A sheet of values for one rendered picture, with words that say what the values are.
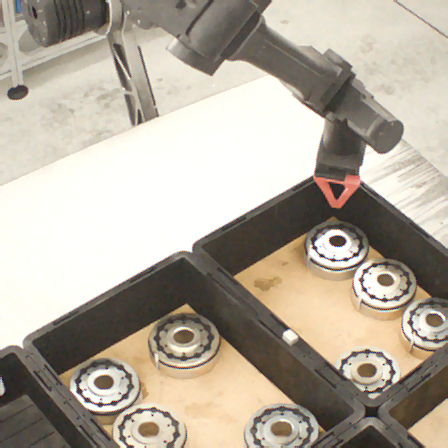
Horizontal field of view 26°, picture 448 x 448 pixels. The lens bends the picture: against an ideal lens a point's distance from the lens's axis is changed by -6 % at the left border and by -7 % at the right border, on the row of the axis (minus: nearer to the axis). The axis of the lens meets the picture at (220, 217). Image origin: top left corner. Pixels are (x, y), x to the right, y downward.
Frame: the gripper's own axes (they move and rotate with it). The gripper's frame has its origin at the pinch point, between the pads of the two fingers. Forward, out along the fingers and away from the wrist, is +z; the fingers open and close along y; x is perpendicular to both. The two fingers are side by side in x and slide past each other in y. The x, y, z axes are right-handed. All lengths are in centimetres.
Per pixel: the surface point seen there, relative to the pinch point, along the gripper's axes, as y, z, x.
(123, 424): -42.2, 10.0, 21.7
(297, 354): -29.6, 3.1, 0.5
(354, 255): -2.8, 10.8, -3.7
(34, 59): 136, 88, 118
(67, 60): 154, 101, 114
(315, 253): -3.9, 10.5, 2.5
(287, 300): -11.6, 13.5, 5.2
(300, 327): -16.6, 13.4, 2.2
